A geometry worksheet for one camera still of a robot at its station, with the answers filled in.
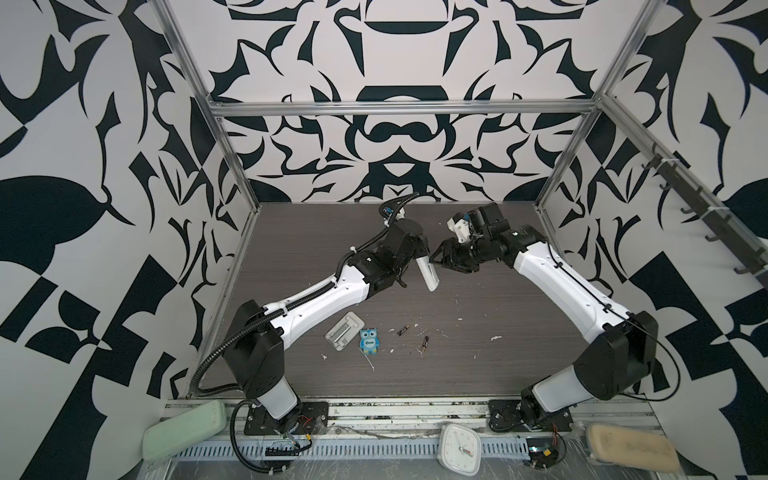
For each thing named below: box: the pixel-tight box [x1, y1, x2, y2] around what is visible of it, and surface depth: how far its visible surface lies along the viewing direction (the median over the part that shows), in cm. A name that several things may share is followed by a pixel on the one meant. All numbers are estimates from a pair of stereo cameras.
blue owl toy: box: [359, 328, 381, 355], surface depth 87 cm
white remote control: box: [415, 255, 440, 292], surface depth 80 cm
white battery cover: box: [324, 311, 365, 352], surface depth 89 cm
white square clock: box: [437, 423, 482, 476], surface depth 69 cm
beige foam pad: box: [586, 423, 681, 473], surface depth 69 cm
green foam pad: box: [142, 400, 227, 461], surface depth 71 cm
